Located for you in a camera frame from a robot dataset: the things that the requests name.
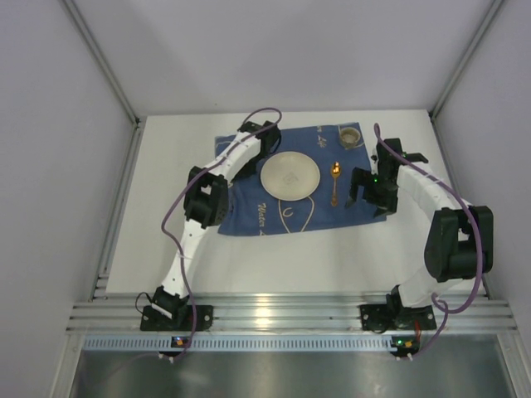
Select aluminium rail frame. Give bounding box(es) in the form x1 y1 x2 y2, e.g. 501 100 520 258
66 294 518 334

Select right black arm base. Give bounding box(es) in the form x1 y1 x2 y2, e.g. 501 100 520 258
359 286 436 334

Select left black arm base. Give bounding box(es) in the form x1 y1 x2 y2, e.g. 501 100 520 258
135 287 214 332

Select cream ceramic plate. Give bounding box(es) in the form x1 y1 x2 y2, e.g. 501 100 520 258
260 151 320 201

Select blue fish placemat cloth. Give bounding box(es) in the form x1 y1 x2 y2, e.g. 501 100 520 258
218 122 386 237

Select gold metal spoon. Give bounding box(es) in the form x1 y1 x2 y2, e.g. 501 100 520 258
330 162 341 206

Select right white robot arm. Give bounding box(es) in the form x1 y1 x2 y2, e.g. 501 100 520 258
346 138 494 313

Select slotted cable duct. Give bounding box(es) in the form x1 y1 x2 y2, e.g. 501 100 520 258
83 334 418 354

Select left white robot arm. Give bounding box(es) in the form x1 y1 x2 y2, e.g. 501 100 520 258
161 121 281 298

